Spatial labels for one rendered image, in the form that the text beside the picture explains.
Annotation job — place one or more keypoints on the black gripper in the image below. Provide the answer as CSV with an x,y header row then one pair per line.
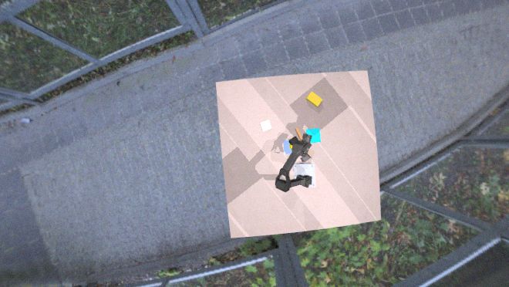
x,y
294,140

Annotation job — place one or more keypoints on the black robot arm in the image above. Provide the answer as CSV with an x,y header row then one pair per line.
x,y
299,149

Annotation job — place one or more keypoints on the yellow rectangular block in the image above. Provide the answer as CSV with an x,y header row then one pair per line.
x,y
314,99

